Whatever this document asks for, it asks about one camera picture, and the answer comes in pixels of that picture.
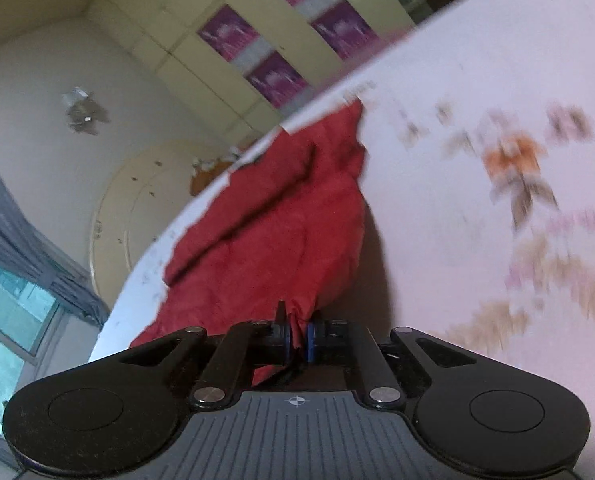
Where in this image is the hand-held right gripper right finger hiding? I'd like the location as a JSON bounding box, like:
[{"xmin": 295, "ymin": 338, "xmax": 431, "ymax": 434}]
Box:
[{"xmin": 306, "ymin": 318, "xmax": 479, "ymax": 409}]

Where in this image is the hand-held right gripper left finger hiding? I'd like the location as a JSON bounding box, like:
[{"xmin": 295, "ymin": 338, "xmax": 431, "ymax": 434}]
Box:
[{"xmin": 126, "ymin": 301, "xmax": 294, "ymax": 409}]

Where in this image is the red padded jacket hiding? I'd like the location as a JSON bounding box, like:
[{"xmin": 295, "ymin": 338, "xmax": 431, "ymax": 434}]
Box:
[{"xmin": 130, "ymin": 97, "xmax": 369, "ymax": 389}]

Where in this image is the orange patterned pillow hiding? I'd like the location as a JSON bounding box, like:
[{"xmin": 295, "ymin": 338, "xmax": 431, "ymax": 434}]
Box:
[{"xmin": 189, "ymin": 152, "xmax": 244, "ymax": 197}]

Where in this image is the cream round headboard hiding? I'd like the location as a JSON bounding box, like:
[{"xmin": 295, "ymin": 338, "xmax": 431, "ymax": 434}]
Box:
[{"xmin": 89, "ymin": 140, "xmax": 259, "ymax": 302}]

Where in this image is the window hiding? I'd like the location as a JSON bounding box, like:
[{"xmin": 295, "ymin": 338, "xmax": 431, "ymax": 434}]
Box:
[{"xmin": 0, "ymin": 254, "xmax": 66, "ymax": 442}]

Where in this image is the grey-blue curtain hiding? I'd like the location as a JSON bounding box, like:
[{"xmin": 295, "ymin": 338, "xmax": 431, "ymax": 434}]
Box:
[{"xmin": 0, "ymin": 139, "xmax": 111, "ymax": 332}]

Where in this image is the white floral bed sheet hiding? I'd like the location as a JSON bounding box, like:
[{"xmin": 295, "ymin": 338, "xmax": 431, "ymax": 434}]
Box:
[{"xmin": 87, "ymin": 0, "xmax": 595, "ymax": 480}]

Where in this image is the cream wardrobe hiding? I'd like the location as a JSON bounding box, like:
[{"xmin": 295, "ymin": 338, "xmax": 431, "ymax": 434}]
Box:
[{"xmin": 84, "ymin": 0, "xmax": 419, "ymax": 150}]

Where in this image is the wall lamp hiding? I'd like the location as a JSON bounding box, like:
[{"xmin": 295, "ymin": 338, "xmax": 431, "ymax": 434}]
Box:
[{"xmin": 61, "ymin": 87, "xmax": 111, "ymax": 136}]

